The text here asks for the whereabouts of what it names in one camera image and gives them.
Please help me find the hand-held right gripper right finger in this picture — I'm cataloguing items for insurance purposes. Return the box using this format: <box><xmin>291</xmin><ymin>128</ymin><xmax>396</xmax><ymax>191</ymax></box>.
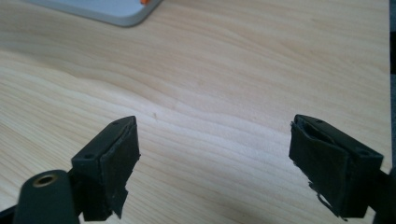
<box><xmin>288</xmin><ymin>114</ymin><xmax>385</xmax><ymax>220</ymax></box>

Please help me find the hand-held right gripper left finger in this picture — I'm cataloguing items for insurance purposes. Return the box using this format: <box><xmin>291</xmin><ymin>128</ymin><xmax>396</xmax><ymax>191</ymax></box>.
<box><xmin>70</xmin><ymin>115</ymin><xmax>141</xmax><ymax>222</ymax></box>

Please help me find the white two-tier shoe rack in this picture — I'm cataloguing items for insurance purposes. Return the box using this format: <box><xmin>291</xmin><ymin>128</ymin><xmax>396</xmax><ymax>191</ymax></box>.
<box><xmin>22</xmin><ymin>0</ymin><xmax>164</xmax><ymax>28</ymax></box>

